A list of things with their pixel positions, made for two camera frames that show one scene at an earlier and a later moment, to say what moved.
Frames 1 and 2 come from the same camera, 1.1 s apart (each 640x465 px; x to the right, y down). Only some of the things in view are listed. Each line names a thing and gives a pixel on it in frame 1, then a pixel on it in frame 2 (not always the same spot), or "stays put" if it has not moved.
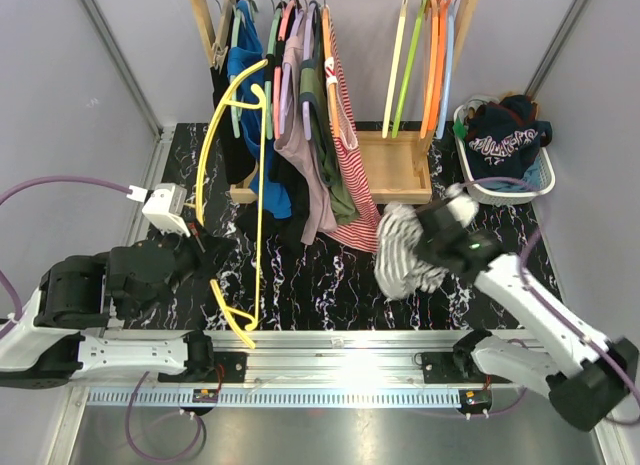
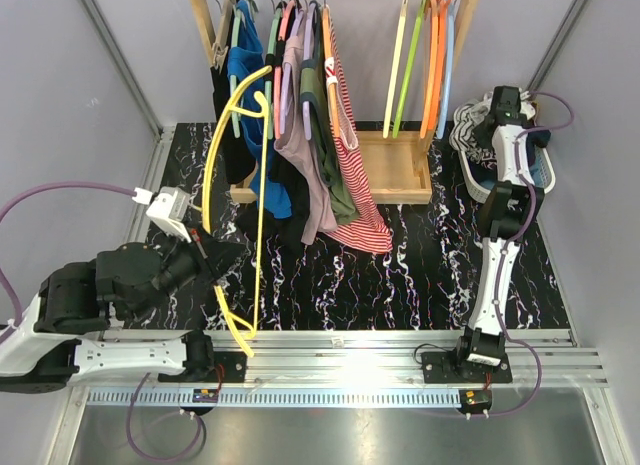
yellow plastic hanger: x=234 y=318 -> x=240 y=329
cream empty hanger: x=399 y=43 stays put
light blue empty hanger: x=447 y=72 stays put
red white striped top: x=364 y=234 stays put
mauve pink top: x=292 y=146 stays put
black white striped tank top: x=400 y=273 -> x=467 y=114
